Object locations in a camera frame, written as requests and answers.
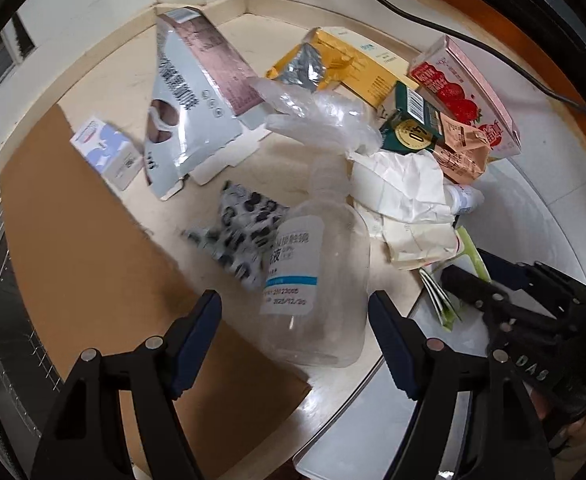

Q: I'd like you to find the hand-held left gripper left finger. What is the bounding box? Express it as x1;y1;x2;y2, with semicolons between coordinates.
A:
30;289;222;480

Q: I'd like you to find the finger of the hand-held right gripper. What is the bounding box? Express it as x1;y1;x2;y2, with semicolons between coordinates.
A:
477;247;541;288
440;265;512;313

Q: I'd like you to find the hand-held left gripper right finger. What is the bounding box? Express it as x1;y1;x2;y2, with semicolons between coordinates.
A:
368;290;556;480

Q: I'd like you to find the clear plastic bottle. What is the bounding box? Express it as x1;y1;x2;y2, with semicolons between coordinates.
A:
258;155;371;368

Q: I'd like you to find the grey and pink box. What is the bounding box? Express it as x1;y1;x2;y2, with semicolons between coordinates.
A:
143;6;274;202

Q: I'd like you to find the yellow foil packet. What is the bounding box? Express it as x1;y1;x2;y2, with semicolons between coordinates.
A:
265;42;354;93

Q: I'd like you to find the person's right hand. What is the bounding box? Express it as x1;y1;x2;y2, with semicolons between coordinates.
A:
537;391;586;462

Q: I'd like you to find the pale green paper leaflet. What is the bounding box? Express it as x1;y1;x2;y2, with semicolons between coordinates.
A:
418;225;494;331

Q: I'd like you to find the cream paper wrapper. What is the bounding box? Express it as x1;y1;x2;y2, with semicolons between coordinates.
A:
373;210;461;272

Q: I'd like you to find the small white tube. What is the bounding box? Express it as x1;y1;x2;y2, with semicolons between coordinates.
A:
445;184;486;216

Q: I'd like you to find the leopard print wrapper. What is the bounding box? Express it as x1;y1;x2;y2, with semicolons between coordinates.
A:
180;180;291;291

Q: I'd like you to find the orange snack packet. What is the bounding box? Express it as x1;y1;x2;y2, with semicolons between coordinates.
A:
430;110;494;186

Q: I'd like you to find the crumpled white tissue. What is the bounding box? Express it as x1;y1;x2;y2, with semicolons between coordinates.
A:
348;150;456;223

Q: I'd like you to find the brown cardboard sheet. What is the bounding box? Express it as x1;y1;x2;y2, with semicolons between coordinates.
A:
0;105;314;466

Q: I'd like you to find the dark green box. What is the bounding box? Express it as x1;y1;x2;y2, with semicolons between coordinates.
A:
379;81;446;155

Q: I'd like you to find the red and pink carton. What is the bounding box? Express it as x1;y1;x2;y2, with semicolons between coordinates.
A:
407;35;522;158

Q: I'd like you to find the small white and blue box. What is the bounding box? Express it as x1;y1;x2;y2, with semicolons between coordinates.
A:
69;115;144;191

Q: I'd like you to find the clear plastic glove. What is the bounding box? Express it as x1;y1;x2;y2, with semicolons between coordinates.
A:
250;77;384;156

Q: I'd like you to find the yellow and white box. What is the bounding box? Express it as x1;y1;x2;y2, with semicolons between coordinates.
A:
300;27;421;111

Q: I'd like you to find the metal wire grille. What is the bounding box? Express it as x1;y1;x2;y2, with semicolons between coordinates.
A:
0;185;44;480

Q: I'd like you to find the black cable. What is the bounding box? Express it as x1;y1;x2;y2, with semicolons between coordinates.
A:
323;0;586;121

